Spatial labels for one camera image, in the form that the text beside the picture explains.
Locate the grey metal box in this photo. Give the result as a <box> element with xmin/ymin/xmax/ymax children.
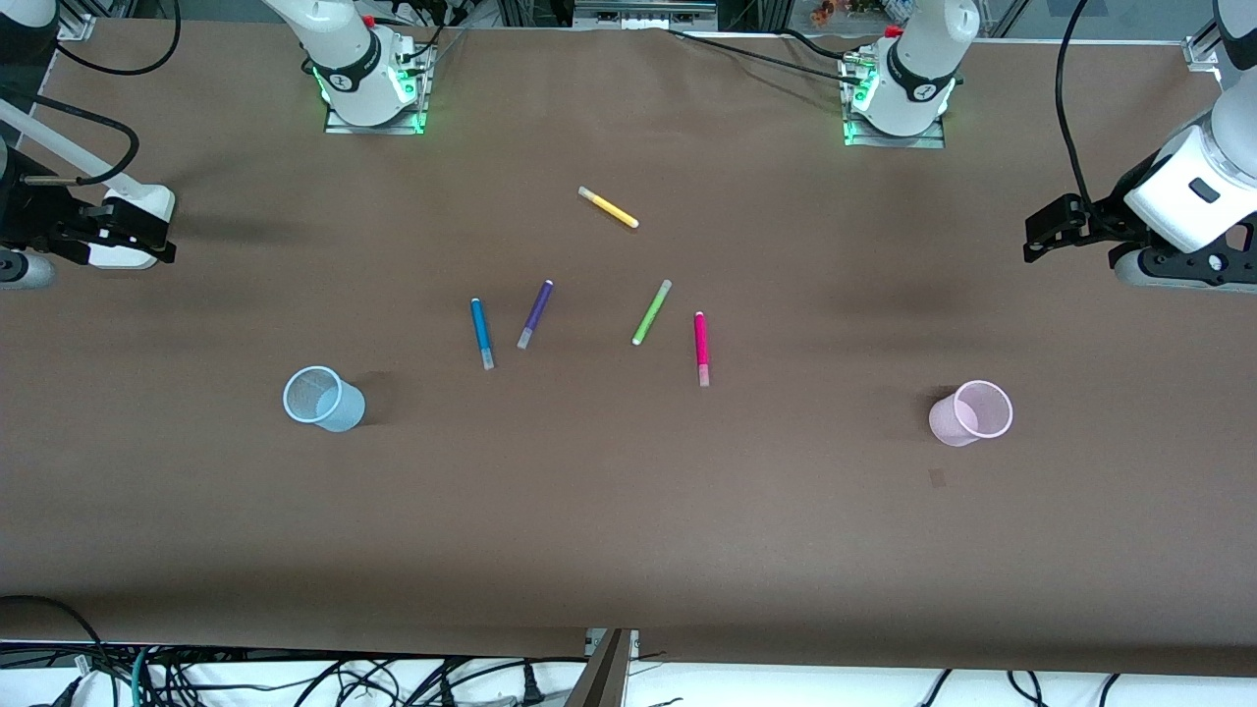
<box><xmin>573</xmin><ymin>0</ymin><xmax>721</xmax><ymax>31</ymax></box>

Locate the yellow marker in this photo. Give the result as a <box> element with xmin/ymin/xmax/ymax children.
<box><xmin>577</xmin><ymin>186</ymin><xmax>640</xmax><ymax>230</ymax></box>

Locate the black looped cable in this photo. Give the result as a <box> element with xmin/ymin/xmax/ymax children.
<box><xmin>0</xmin><ymin>594</ymin><xmax>111</xmax><ymax>707</ymax></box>

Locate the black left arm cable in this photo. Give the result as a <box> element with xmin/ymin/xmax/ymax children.
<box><xmin>1055</xmin><ymin>0</ymin><xmax>1097</xmax><ymax>209</ymax></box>

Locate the purple marker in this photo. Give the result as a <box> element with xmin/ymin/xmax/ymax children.
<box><xmin>517</xmin><ymin>280</ymin><xmax>555</xmax><ymax>351</ymax></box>

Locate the brown table cover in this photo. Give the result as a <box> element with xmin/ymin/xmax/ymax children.
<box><xmin>0</xmin><ymin>20</ymin><xmax>1257</xmax><ymax>679</ymax></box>

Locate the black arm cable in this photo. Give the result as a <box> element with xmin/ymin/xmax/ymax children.
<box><xmin>1055</xmin><ymin>0</ymin><xmax>1097</xmax><ymax>209</ymax></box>
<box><xmin>0</xmin><ymin>0</ymin><xmax>184</xmax><ymax>188</ymax></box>

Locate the green marker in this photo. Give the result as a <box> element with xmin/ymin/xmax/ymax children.
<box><xmin>631</xmin><ymin>279</ymin><xmax>674</xmax><ymax>347</ymax></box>

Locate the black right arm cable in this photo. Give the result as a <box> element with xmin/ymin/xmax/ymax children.
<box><xmin>0</xmin><ymin>0</ymin><xmax>184</xmax><ymax>188</ymax></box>

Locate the white desk lamp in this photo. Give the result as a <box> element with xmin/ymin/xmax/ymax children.
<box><xmin>0</xmin><ymin>98</ymin><xmax>177</xmax><ymax>270</ymax></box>

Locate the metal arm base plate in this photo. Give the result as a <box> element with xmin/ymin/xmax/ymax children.
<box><xmin>322</xmin><ymin>39</ymin><xmax>435</xmax><ymax>136</ymax></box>
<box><xmin>840</xmin><ymin>49</ymin><xmax>949</xmax><ymax>150</ymax></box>

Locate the aluminium table beam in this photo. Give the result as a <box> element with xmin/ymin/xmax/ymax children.
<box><xmin>565</xmin><ymin>628</ymin><xmax>640</xmax><ymax>707</ymax></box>

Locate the blue marker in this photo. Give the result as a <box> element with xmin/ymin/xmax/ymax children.
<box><xmin>470</xmin><ymin>298</ymin><xmax>495</xmax><ymax>371</ymax></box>

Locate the long black table cable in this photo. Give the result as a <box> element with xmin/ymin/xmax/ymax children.
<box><xmin>668</xmin><ymin>28</ymin><xmax>867</xmax><ymax>85</ymax></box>

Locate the pink plastic cup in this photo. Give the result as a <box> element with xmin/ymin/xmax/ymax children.
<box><xmin>928</xmin><ymin>380</ymin><xmax>1013</xmax><ymax>448</ymax></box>

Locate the blue plastic cup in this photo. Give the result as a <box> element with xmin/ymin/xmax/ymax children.
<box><xmin>283</xmin><ymin>365</ymin><xmax>366</xmax><ymax>433</ymax></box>

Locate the short black table cable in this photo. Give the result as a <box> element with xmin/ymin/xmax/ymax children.
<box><xmin>781</xmin><ymin>27</ymin><xmax>853</xmax><ymax>62</ymax></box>

